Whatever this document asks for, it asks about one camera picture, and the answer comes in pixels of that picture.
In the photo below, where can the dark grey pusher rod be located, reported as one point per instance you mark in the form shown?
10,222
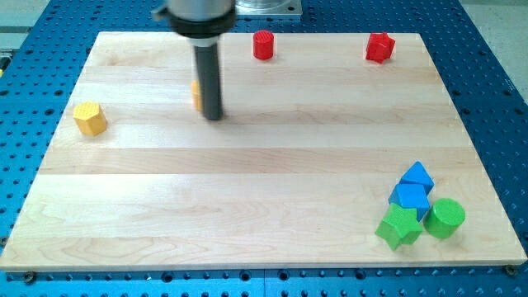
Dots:
208,70

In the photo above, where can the yellow heart block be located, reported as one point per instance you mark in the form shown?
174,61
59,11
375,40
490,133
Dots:
196,95

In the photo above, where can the light wooden board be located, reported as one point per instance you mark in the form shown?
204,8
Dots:
297,174

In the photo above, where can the red cylinder block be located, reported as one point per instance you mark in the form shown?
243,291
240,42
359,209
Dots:
263,44

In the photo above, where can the yellow hexagon block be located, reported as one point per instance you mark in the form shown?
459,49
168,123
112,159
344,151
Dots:
90,118

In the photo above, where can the red star block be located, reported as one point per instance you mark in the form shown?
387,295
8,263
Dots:
379,47

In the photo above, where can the blue triangle block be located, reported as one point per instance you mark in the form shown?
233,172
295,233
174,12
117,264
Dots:
417,174

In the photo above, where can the blue cube block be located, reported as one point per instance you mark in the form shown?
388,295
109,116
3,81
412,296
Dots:
411,196

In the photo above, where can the green star block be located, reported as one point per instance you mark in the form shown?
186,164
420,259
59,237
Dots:
399,226

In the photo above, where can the blue perforated table plate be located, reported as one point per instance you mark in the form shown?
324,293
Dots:
42,74

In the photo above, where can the green cylinder block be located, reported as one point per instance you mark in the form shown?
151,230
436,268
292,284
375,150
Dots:
444,217

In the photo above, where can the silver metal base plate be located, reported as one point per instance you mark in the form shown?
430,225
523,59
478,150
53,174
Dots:
261,8

